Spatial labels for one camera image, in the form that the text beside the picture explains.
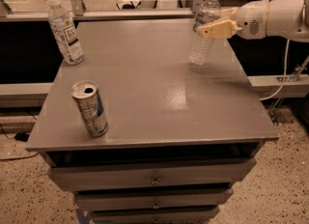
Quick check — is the white labelled tea bottle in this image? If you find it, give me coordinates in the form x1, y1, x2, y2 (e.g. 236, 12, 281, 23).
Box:
47, 0, 84, 65

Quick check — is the grey drawer cabinet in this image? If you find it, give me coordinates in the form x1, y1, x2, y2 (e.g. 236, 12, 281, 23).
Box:
25, 18, 280, 224

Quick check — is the middle grey drawer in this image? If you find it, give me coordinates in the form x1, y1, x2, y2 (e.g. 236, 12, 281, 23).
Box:
76, 187, 233, 210

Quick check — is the bottom grey drawer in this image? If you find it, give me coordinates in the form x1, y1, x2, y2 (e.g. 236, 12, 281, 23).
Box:
91, 206, 219, 224

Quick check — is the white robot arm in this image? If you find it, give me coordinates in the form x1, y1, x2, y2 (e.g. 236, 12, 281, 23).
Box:
197, 0, 309, 42

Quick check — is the black floor cable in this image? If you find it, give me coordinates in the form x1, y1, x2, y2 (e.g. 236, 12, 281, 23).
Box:
0, 110, 40, 162

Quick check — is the opened redbull can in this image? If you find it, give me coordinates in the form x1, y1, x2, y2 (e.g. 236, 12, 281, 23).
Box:
70, 80, 108, 137

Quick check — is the grey metal railing frame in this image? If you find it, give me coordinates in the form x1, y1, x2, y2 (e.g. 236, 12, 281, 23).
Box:
0, 0, 309, 23

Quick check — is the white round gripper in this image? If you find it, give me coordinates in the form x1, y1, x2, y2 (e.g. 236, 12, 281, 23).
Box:
196, 0, 269, 40

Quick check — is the top grey drawer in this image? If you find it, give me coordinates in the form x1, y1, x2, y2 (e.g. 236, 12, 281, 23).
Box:
48, 157, 256, 191

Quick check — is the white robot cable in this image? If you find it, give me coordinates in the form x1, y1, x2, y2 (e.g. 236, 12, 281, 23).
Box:
260, 39, 292, 101

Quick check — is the clear plastic water bottle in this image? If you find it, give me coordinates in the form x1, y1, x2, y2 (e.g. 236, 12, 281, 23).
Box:
188, 0, 221, 65

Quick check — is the grey drawer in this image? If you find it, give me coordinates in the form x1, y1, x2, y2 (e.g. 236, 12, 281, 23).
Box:
48, 157, 256, 191
91, 206, 219, 224
76, 187, 233, 210

